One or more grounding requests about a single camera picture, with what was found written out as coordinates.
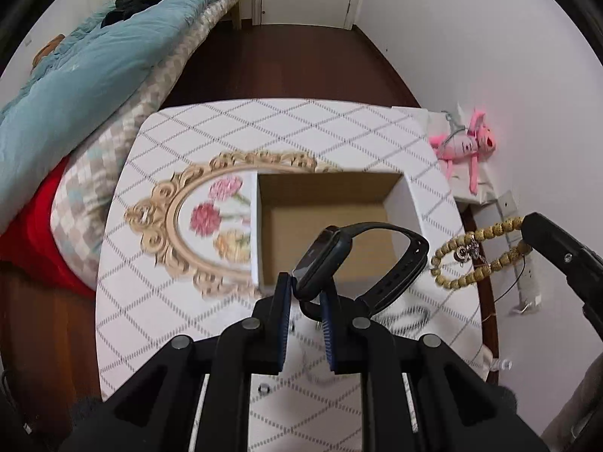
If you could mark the white cardboard box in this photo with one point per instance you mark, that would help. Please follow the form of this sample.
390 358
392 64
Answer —
290 210

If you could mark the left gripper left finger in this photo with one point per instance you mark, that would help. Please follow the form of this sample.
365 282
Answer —
255 345

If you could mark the black smart watch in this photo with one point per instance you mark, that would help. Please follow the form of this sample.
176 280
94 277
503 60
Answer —
315 272

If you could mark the checked grey mattress sheet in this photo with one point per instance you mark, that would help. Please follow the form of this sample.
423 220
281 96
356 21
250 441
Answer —
79 209

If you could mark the pink panther plush toy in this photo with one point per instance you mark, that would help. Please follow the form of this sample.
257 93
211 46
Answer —
465 143

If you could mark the light blue duvet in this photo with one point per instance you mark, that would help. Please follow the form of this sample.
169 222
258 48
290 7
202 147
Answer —
72 91

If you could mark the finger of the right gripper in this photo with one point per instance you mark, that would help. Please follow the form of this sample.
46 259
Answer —
581 266

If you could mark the checked tablecloth with floral print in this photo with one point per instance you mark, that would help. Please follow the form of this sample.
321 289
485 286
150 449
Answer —
216 199

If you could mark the red blanket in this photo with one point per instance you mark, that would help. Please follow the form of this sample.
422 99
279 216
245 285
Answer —
28 243

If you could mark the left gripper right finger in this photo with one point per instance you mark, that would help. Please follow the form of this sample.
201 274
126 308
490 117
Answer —
355 344

